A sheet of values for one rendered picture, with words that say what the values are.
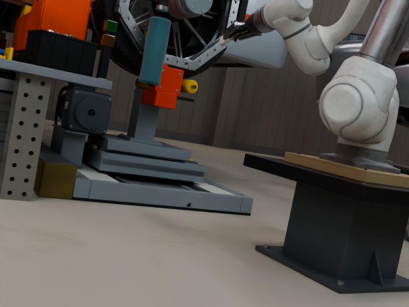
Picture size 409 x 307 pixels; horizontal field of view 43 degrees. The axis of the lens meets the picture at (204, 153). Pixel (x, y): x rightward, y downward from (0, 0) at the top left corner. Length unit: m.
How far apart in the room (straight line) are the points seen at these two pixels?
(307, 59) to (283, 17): 0.16
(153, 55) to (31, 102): 0.53
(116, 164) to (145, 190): 0.22
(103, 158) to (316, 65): 0.95
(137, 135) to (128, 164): 0.19
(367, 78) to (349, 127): 0.13
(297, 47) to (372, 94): 0.45
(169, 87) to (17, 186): 0.78
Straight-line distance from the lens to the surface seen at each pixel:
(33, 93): 1.79
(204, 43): 2.42
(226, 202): 2.22
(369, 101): 1.36
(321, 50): 1.74
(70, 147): 2.24
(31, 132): 1.80
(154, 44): 2.07
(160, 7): 1.98
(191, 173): 2.34
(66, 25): 2.01
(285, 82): 8.37
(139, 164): 2.23
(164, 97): 2.21
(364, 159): 1.58
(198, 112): 7.45
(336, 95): 1.36
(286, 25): 1.73
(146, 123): 2.36
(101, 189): 1.98
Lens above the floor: 0.39
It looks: 4 degrees down
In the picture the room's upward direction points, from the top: 11 degrees clockwise
